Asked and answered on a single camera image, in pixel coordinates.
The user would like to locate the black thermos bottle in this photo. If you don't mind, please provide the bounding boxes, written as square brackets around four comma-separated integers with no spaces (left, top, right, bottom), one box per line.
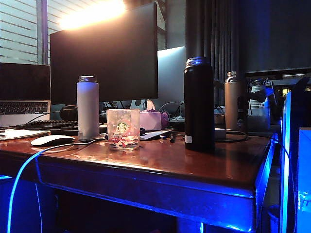
[183,57,216,151]

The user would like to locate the silver laptop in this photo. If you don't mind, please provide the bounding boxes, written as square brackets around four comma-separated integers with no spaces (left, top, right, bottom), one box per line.
[0,62,52,127]

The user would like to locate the white cable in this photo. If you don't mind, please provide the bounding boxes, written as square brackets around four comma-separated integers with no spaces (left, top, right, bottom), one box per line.
[6,138,98,233]

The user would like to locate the vertical frame post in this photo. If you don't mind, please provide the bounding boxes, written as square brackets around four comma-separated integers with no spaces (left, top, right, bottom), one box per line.
[280,92,292,233]

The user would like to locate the window blinds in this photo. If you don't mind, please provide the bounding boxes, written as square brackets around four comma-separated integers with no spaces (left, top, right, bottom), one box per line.
[0,0,127,65]

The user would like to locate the black power cable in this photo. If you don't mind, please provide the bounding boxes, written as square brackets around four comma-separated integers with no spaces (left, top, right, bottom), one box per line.
[215,130,249,143]

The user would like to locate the large black monitor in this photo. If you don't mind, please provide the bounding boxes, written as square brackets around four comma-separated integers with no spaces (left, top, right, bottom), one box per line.
[50,1,159,105]

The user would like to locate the white power adapter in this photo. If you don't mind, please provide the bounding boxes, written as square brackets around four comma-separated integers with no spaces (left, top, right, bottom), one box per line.
[214,128,227,140]

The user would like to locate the white paper stack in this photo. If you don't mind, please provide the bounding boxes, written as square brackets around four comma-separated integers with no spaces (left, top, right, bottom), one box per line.
[0,128,51,141]

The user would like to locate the glass cup with green logo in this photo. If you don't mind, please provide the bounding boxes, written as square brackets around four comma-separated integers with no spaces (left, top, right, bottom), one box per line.
[106,108,141,151]

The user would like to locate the white computer mouse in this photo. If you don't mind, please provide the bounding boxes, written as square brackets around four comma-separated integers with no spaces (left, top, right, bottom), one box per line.
[31,134,75,147]

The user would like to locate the black keyboard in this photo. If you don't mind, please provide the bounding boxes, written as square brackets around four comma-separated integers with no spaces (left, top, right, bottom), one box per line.
[11,120,80,136]

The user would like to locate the translucent plastic container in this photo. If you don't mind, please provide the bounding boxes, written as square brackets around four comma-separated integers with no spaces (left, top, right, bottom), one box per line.
[247,100,272,131]

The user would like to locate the flat grey notepad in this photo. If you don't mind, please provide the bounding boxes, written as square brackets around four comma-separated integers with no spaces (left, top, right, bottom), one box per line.
[139,129,174,141]

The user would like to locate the white thermos bottle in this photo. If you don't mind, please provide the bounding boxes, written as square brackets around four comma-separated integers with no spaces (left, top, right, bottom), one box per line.
[76,75,100,142]

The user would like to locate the purple tissue box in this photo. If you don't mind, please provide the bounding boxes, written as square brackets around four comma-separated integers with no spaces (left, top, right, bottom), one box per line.
[139,100,169,131]

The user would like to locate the tan metal thermos bottle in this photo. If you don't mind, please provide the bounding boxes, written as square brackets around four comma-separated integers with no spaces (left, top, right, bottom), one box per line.
[224,71,250,132]

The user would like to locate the black headphones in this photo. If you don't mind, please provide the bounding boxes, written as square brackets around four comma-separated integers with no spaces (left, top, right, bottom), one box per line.
[59,105,78,121]

